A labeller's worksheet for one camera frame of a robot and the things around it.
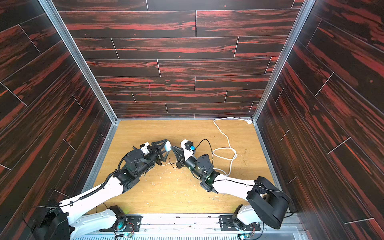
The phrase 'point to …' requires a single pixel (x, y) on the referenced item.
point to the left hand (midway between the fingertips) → (170, 144)
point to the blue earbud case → (168, 146)
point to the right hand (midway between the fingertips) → (176, 145)
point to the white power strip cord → (233, 158)
